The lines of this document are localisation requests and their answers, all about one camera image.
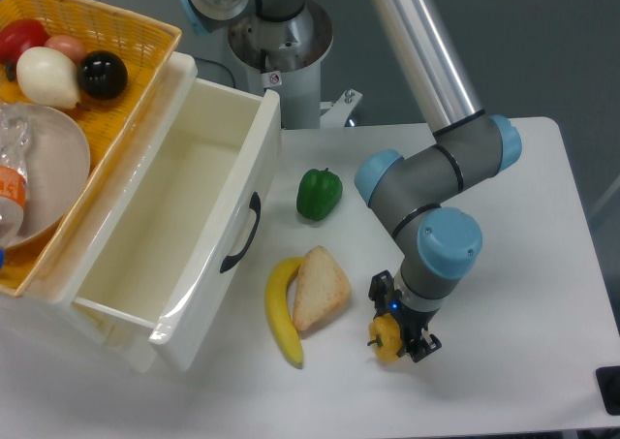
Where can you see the green bell pepper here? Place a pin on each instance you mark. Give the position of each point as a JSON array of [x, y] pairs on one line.
[[318, 193]]

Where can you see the white onion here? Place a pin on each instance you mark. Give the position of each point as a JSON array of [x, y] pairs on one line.
[[48, 77]]

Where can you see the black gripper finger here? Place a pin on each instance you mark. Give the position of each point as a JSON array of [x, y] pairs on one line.
[[419, 348], [382, 293]]

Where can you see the triangular bread slice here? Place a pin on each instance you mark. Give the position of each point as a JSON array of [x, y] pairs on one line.
[[322, 289]]

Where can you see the black object at table edge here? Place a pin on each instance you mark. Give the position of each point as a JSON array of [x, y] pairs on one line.
[[608, 379]]

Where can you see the red tomato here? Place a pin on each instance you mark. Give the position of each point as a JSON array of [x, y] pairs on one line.
[[20, 35]]

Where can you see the black drawer handle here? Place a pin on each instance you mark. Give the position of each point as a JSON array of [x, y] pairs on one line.
[[246, 236]]

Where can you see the pink peach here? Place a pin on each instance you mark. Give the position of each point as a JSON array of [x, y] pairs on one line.
[[70, 46]]

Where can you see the yellow woven basket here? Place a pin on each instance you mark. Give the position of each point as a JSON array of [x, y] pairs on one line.
[[145, 45]]

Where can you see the black round eggplant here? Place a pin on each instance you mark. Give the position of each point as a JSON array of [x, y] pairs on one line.
[[102, 75]]

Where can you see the yellow bell pepper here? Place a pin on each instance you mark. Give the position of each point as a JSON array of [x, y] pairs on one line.
[[385, 338]]

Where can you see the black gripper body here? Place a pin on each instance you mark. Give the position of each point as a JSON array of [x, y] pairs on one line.
[[411, 321]]

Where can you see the clear plastic bottle orange label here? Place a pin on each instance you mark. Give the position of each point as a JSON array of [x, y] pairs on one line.
[[15, 134]]

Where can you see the yellow banana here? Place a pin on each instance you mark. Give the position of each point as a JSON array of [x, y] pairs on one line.
[[277, 311]]

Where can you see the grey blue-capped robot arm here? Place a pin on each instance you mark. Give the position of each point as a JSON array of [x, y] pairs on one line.
[[408, 194]]

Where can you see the white drawer cabinet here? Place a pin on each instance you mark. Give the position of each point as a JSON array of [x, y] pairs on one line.
[[110, 327]]

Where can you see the white plastic drawer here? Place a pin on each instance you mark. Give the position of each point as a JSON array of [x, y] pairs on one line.
[[180, 213]]

